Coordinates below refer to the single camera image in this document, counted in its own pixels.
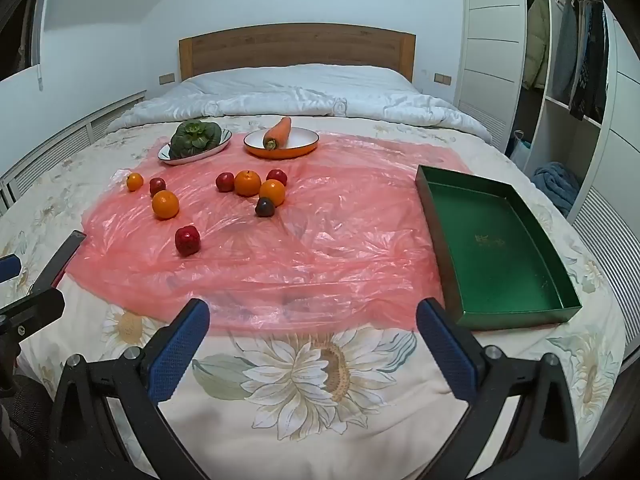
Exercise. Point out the large orange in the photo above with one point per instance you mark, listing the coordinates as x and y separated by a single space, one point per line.
273 193
247 183
165 205

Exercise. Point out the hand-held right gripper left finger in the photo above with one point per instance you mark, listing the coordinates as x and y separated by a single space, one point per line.
182 347

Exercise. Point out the red apple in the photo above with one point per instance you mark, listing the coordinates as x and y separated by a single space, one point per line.
276 175
157 186
187 240
225 182

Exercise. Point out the blue towel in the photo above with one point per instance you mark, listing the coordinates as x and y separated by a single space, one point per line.
555 182

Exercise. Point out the dark hanging clothes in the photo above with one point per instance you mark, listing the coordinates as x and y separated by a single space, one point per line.
590 60

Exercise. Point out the wooden bed headboard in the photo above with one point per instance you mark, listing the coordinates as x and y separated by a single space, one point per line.
300 45

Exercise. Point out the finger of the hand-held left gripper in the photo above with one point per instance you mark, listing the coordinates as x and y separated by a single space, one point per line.
35 310
9 267

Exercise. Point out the pale green jacket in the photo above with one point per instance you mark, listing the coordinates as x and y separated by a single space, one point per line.
536 40

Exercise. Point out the wall socket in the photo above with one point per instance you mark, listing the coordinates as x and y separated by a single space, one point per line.
442 78
166 78

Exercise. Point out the white oval plate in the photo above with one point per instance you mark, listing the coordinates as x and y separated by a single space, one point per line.
222 141

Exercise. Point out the blue-grey hanging garment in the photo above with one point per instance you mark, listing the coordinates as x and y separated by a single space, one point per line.
565 55

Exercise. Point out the green leafy vegetable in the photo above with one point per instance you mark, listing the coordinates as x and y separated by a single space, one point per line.
192 137

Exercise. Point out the green box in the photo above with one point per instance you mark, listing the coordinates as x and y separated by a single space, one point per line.
490 240

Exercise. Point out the white wardrobe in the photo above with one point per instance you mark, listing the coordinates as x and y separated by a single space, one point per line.
492 35

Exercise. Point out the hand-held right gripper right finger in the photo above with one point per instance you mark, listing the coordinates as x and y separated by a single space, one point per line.
445 350

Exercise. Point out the carrot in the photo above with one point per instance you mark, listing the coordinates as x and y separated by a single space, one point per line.
279 132

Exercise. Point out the pink plastic sheet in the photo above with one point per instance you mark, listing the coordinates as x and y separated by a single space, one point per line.
325 240

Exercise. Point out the orange oval plate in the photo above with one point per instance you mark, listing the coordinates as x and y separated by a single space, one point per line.
300 141

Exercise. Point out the dark purple plum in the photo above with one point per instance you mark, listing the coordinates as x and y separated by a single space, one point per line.
264 207

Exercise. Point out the white bag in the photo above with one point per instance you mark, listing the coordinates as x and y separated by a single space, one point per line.
519 151

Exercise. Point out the small orange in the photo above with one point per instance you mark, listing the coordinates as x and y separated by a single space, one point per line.
134 181

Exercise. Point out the white slatted wall panel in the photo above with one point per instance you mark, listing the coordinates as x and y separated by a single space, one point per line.
610 260
60 145

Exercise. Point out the white duvet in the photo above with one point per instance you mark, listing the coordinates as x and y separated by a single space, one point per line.
300 90

